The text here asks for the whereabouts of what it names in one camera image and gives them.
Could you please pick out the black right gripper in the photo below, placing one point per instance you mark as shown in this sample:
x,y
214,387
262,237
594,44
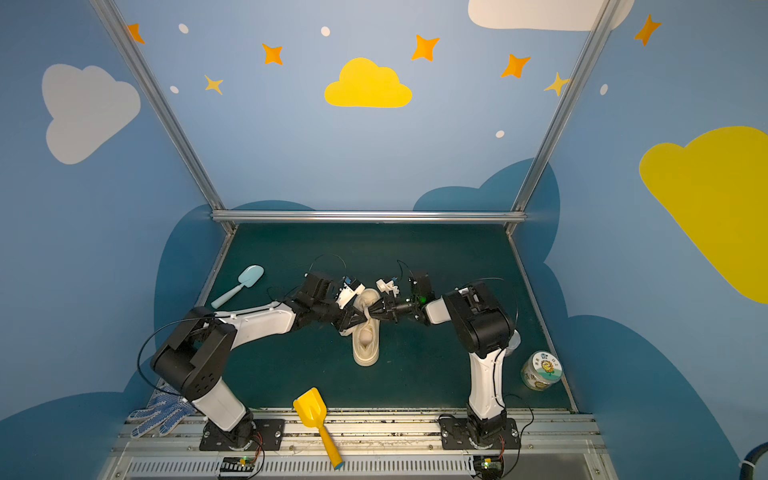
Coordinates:
x,y
390,307

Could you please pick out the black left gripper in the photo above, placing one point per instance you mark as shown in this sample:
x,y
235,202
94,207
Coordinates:
x,y
346,315

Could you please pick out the white canvas sneaker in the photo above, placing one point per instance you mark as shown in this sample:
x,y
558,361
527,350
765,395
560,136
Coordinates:
x,y
365,342

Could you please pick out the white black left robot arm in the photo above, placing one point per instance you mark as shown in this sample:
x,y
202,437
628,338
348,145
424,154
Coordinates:
x,y
194,357

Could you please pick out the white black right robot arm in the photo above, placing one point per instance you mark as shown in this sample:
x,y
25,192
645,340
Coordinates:
x,y
485,331

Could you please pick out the yellow toy shovel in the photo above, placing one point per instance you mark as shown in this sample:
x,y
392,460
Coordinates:
x,y
312,412

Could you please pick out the light blue toy spatula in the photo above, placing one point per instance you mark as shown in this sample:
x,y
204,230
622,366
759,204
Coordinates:
x,y
247,279

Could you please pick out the back horizontal aluminium bar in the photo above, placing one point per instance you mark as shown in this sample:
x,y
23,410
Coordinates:
x,y
265,216

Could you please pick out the round tin can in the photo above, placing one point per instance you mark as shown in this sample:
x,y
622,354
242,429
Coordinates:
x,y
541,371

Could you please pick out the left green circuit board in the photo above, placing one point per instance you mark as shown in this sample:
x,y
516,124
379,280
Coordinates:
x,y
236,467

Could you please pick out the green circuit board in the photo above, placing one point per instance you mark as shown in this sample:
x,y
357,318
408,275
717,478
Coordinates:
x,y
236,467
487,468

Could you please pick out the right green circuit board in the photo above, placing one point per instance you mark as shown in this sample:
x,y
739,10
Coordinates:
x,y
487,468

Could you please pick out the blue dotted work glove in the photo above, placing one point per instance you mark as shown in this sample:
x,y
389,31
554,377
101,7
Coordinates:
x,y
162,414

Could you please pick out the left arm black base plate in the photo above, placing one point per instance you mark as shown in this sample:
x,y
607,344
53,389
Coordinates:
x,y
248,435

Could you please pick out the left side aluminium floor rail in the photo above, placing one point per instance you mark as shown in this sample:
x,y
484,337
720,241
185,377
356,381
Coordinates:
x,y
215,269

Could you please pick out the aluminium floor rail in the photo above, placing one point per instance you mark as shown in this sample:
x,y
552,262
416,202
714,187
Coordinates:
x,y
509,231
215,269

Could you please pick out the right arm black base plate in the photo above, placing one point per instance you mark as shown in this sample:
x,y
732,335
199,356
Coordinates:
x,y
459,433

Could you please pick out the right side aluminium floor rail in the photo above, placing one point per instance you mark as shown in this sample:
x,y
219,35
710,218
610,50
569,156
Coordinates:
x,y
509,231

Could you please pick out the aluminium front rail platform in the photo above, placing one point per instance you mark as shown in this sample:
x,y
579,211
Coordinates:
x,y
374,444

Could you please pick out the left aluminium frame post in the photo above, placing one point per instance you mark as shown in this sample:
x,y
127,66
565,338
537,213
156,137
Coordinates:
x,y
113,21

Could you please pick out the aluminium frame post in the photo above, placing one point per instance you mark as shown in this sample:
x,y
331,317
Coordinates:
x,y
583,68
113,21

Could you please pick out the right aluminium frame post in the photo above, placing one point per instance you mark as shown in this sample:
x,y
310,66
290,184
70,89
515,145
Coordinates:
x,y
583,68

